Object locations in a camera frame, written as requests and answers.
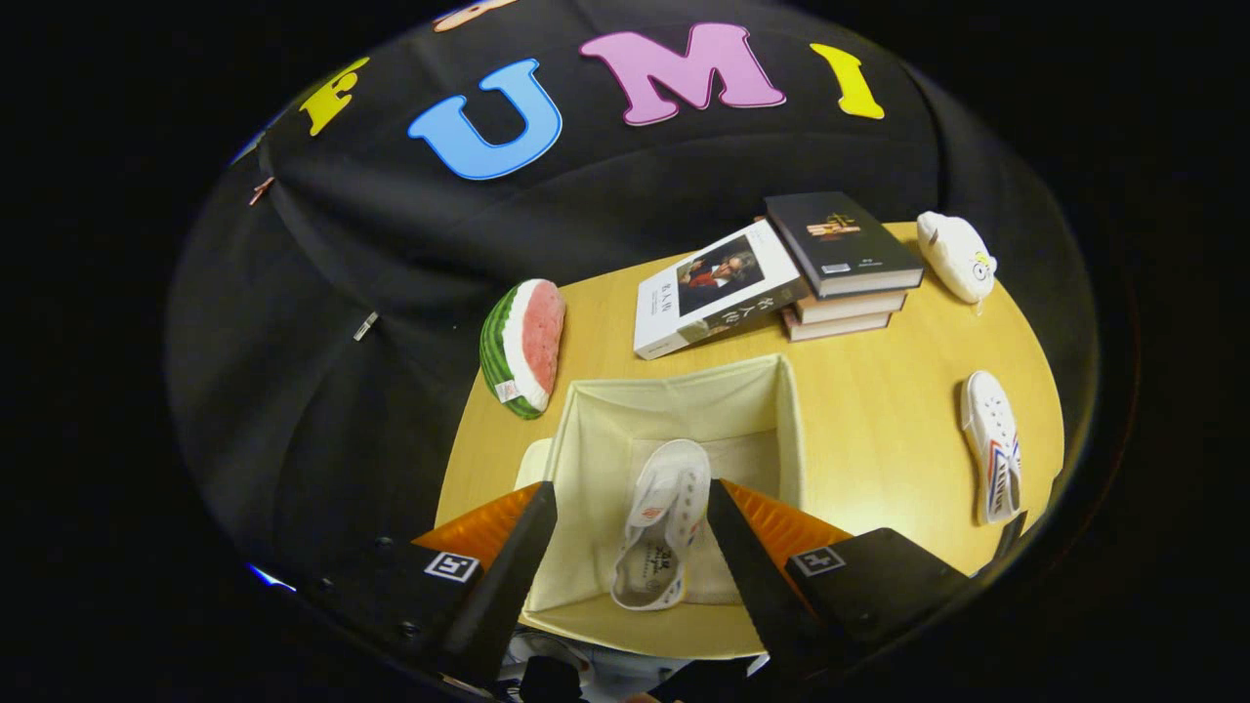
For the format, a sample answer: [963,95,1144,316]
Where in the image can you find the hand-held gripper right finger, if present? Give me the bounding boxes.
[705,478,978,680]

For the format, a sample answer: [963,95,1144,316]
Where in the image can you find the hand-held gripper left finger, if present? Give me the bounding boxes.
[283,480,560,689]

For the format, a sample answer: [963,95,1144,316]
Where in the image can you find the white striped canvas shoe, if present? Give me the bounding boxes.
[610,438,712,612]
[960,370,1023,526]

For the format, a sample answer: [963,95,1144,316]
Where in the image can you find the cream fabric storage box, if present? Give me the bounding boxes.
[515,353,808,660]

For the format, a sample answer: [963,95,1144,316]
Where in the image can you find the black backdrop cloth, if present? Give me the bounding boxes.
[166,0,1100,587]

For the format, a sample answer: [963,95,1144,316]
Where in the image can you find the watermelon slice plush toy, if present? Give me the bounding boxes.
[479,278,567,421]

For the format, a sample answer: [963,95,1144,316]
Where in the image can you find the brown-edged stacked book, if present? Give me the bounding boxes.
[781,310,895,343]
[793,289,909,325]

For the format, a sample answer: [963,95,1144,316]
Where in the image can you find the white portrait cover book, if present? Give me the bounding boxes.
[633,219,810,361]

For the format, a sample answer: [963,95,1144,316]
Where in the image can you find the black hardcover book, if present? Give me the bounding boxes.
[764,191,925,299]

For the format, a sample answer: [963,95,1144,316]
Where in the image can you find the white plush animal toy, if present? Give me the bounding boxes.
[916,211,999,306]

